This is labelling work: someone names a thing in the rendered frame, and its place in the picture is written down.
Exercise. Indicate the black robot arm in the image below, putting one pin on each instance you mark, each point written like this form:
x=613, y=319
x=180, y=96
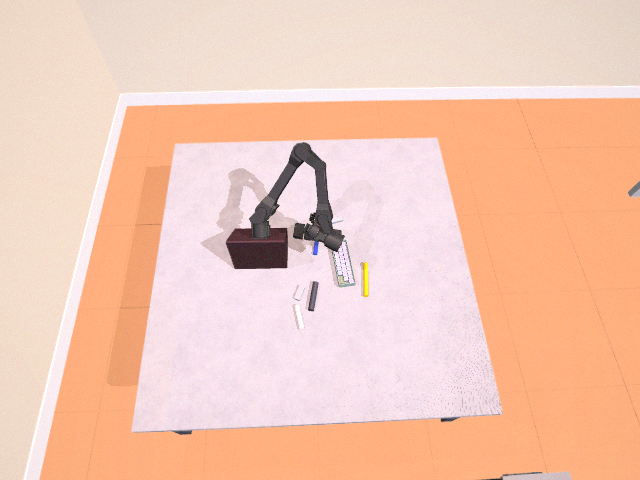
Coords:
x=321, y=219

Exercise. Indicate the black cylinder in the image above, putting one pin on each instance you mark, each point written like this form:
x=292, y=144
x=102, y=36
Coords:
x=313, y=296

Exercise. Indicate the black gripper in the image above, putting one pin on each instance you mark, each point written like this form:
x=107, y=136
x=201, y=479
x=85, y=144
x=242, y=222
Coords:
x=298, y=232

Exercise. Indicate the keyboard with white letter keys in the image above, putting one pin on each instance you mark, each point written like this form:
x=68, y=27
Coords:
x=343, y=266

